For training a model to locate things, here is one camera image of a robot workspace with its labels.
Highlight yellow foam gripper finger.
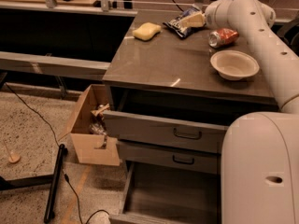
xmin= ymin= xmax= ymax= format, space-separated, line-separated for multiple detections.
xmin=178 ymin=12 xmax=206 ymax=28

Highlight blue chip bag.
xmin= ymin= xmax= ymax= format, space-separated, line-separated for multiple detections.
xmin=164 ymin=7 xmax=206 ymax=38

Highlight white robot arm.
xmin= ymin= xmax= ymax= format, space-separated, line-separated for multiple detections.
xmin=195 ymin=0 xmax=299 ymax=224

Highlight grey drawer cabinet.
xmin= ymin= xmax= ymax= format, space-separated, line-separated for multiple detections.
xmin=102 ymin=10 xmax=279 ymax=175

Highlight top drawer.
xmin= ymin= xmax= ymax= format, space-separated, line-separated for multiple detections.
xmin=104 ymin=111 xmax=228 ymax=153

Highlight drawer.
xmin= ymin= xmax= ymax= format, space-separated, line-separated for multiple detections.
xmin=104 ymin=111 xmax=228 ymax=153
xmin=109 ymin=162 xmax=221 ymax=224
xmin=117 ymin=141 xmax=220 ymax=175

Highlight middle drawer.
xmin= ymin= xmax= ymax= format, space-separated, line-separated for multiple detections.
xmin=117 ymin=141 xmax=220 ymax=175

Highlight bottom drawer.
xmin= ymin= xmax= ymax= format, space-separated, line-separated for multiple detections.
xmin=109 ymin=162 xmax=221 ymax=224

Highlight red soda can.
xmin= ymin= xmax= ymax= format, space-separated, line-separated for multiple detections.
xmin=208 ymin=28 xmax=239 ymax=49

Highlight yellow sponge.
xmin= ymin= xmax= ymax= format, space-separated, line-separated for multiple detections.
xmin=133 ymin=22 xmax=162 ymax=41

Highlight white bowl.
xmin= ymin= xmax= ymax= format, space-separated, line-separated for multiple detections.
xmin=210 ymin=50 xmax=260 ymax=81

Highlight items inside cardboard box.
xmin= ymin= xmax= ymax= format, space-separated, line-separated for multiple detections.
xmin=89 ymin=104 xmax=110 ymax=135

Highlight cardboard box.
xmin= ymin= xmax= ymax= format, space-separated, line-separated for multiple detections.
xmin=59 ymin=84 xmax=120 ymax=166

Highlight black metal stand leg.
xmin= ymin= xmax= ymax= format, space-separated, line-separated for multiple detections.
xmin=0 ymin=144 xmax=68 ymax=224

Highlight small wooden spinning top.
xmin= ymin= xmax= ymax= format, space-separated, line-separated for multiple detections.
xmin=4 ymin=143 xmax=21 ymax=163

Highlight grey metal rail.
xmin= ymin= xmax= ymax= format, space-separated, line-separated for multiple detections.
xmin=0 ymin=51 xmax=110 ymax=80

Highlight black cable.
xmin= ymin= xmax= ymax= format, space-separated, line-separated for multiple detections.
xmin=4 ymin=82 xmax=110 ymax=224

